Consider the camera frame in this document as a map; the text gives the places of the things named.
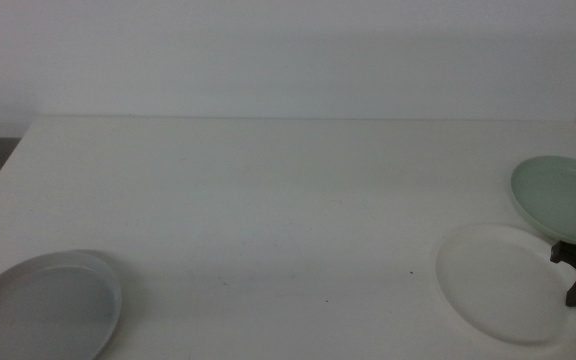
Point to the white shallow bowl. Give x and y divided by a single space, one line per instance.
503 285

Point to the grey shallow bowl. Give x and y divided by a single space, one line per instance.
53 310

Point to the pale green shallow bowl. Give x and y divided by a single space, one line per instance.
563 200

